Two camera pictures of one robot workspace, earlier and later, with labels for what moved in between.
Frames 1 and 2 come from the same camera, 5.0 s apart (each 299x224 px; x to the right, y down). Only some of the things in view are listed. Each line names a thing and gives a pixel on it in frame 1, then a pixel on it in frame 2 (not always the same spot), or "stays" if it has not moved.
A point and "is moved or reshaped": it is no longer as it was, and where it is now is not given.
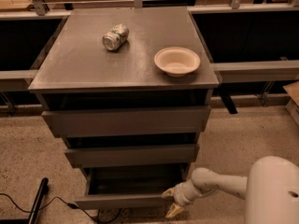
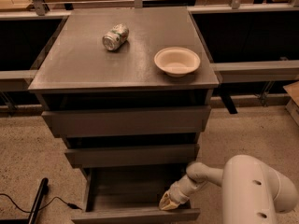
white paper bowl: x=177 y=61 stays
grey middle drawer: x=102 y=157 stays
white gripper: x=179 y=194 -> x=177 y=193
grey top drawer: x=128 y=121 stays
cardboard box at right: x=292 y=106 stays
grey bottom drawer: x=130 y=188 is moved or reshaped
